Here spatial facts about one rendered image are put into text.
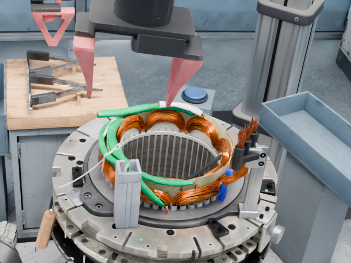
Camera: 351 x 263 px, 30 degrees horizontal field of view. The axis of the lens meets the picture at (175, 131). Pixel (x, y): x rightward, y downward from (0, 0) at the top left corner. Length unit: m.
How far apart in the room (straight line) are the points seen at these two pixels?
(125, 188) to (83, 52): 0.22
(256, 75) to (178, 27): 0.70
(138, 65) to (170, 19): 2.70
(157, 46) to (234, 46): 3.00
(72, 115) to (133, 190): 0.32
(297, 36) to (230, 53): 2.29
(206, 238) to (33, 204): 0.46
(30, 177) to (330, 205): 0.52
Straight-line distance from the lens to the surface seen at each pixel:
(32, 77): 1.13
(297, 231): 1.21
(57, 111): 1.09
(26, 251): 1.25
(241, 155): 0.78
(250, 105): 1.37
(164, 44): 0.63
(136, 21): 0.63
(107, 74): 1.19
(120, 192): 0.80
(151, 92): 3.14
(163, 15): 0.63
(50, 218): 0.90
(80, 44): 0.64
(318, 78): 3.47
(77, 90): 1.10
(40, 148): 1.13
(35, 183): 1.18
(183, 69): 0.65
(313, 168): 1.09
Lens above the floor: 1.68
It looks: 36 degrees down
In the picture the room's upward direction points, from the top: 6 degrees clockwise
